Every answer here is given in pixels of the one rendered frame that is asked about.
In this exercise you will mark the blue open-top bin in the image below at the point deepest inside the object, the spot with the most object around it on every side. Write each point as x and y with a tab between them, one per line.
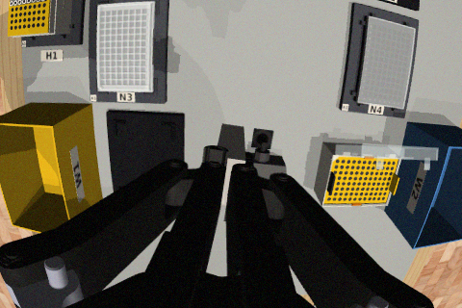
422	219

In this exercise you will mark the yellow open-top bin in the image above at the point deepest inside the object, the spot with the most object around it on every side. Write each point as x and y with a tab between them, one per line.
42	191

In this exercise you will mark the white label with black text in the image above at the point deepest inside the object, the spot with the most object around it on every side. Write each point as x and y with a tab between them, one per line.
52	55

